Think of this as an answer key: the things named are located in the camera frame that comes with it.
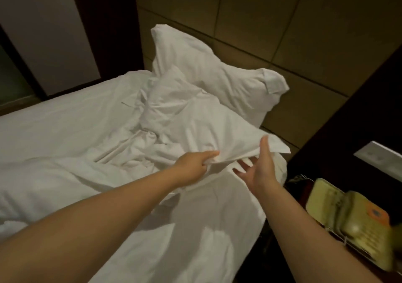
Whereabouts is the reddish wooden nightstand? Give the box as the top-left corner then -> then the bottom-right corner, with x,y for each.
281,173 -> 402,283

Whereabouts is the white switch panel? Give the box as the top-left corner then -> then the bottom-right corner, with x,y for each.
353,140 -> 402,184

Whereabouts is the beige padded headboard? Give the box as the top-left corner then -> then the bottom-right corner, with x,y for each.
133,0 -> 402,149

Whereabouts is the white duvet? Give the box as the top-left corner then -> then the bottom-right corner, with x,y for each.
0,65 -> 291,283

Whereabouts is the person's right hand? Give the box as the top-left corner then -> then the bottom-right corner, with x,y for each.
234,135 -> 278,196

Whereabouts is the grey telephone cord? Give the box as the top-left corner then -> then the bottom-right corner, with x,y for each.
289,175 -> 314,188

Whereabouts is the person's right forearm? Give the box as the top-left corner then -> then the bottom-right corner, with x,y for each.
254,179 -> 384,283

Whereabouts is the dark wooden wall panel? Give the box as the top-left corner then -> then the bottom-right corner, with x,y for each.
286,46 -> 402,194

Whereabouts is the frosted glass partition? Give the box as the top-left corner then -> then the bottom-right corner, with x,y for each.
0,41 -> 40,106

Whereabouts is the white pillow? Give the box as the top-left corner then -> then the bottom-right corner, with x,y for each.
151,24 -> 290,129

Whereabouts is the dark wooden column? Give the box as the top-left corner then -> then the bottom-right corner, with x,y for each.
66,0 -> 147,100

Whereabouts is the yellow telephone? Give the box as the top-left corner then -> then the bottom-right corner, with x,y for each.
306,178 -> 395,272

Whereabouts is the person's left forearm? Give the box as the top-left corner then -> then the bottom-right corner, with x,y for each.
0,167 -> 183,283

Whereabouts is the white bed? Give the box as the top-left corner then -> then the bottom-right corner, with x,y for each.
0,24 -> 291,283

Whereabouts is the person's left hand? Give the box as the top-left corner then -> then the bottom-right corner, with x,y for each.
171,150 -> 221,188

